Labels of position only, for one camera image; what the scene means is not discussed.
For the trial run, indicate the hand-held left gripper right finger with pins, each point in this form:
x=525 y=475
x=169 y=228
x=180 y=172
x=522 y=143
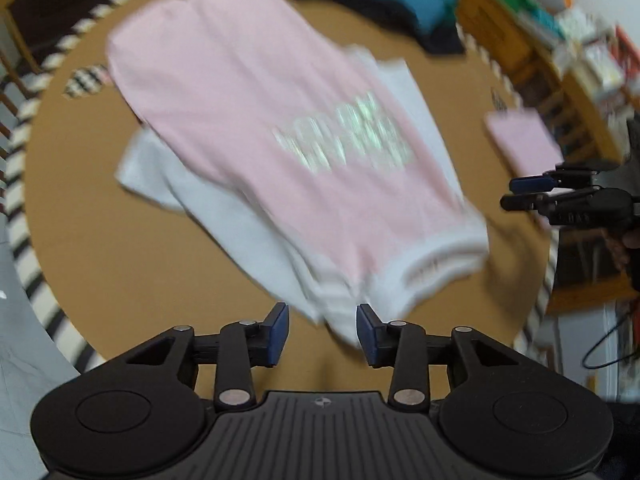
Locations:
x=364 y=332

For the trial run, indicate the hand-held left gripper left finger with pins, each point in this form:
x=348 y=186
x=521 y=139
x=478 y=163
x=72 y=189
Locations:
x=277 y=335

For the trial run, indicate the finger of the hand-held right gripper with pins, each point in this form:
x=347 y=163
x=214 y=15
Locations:
x=525 y=202
x=530 y=184

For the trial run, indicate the pink white-sleeved t-shirt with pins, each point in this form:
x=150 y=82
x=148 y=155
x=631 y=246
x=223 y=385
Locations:
x=250 y=110

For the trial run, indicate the person's right hand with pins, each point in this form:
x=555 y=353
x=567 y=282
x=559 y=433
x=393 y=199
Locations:
x=627 y=252

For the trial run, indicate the folded pink shirt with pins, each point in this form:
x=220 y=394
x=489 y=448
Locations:
x=525 y=140

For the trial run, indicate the checkered marker sticker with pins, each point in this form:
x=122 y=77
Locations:
x=87 y=81
x=498 y=99

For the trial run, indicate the wooden shelf unit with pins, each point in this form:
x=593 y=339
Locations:
x=505 y=35

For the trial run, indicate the shelf clutter of books boxes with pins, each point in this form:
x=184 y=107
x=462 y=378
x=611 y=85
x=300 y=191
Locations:
x=575 y=15

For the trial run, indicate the wooden spindle chair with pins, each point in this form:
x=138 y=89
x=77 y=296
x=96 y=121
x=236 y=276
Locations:
x=10 y=15

